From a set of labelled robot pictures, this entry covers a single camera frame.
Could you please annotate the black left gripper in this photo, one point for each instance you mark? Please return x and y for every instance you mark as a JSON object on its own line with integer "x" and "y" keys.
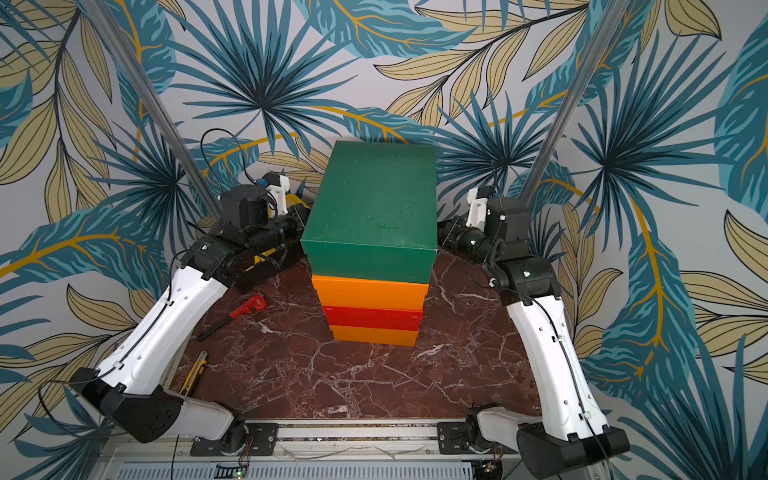
{"x": 302, "y": 232}

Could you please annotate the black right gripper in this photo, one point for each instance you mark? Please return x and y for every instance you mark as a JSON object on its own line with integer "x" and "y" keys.
{"x": 448, "y": 231}

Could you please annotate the green shoebox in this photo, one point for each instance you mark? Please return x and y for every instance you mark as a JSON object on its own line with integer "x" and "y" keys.
{"x": 375, "y": 214}

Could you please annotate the orange shoebox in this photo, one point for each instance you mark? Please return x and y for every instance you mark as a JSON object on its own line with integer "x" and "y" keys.
{"x": 369, "y": 294}
{"x": 375, "y": 335}

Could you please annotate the red shoebox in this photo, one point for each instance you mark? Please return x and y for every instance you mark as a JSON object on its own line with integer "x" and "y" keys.
{"x": 407, "y": 320}

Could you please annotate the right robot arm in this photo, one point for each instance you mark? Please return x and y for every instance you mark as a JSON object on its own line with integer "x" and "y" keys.
{"x": 571, "y": 434}

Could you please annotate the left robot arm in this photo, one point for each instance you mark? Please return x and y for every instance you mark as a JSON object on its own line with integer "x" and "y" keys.
{"x": 127, "y": 387}

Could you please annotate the yellow and black toolbox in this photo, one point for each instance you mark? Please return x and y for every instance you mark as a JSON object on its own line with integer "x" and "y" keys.
{"x": 288, "y": 207}

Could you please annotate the yellow utility knife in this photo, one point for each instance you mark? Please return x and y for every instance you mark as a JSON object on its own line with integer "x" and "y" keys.
{"x": 194, "y": 375}

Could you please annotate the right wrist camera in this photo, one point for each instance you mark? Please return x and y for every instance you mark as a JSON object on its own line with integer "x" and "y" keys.
{"x": 477, "y": 199}

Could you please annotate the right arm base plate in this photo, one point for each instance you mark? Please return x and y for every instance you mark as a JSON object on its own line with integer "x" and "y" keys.
{"x": 454, "y": 439}

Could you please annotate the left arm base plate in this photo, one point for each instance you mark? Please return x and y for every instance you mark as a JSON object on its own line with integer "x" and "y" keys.
{"x": 252, "y": 439}

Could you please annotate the right aluminium frame post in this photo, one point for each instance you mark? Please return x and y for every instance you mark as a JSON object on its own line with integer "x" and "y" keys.
{"x": 594, "y": 50}

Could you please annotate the aluminium frame post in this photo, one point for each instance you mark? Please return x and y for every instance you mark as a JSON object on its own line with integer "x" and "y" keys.
{"x": 107, "y": 27}
{"x": 594, "y": 50}

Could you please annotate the left aluminium frame post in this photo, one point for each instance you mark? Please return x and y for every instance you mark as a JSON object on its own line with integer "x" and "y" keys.
{"x": 107, "y": 27}

